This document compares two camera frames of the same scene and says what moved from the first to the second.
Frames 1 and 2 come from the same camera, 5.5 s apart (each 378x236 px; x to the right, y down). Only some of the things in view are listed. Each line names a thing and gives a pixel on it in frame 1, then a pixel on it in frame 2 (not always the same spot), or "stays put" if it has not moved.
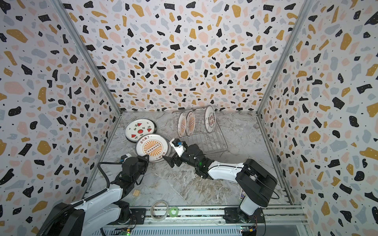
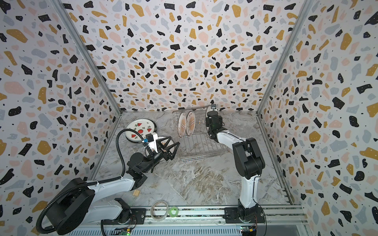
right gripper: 181,158 → 212,118
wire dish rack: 201,129 stays put
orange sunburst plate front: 181,125 stays put
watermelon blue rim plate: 139,128 stays put
